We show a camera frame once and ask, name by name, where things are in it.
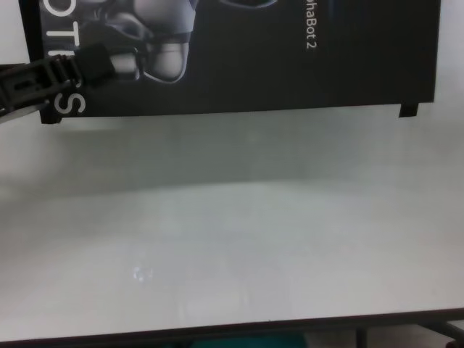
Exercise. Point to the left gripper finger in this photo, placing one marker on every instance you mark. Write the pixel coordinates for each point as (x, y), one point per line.
(18, 113)
(36, 81)

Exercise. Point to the black robot print poster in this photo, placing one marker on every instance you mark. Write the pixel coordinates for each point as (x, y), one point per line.
(272, 65)

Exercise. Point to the black tape strip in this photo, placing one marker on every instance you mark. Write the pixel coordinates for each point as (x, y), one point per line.
(409, 110)
(32, 29)

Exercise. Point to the black table leg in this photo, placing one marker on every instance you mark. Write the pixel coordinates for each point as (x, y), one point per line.
(360, 339)

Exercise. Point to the black table frame bar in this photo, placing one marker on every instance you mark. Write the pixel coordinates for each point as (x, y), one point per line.
(444, 335)

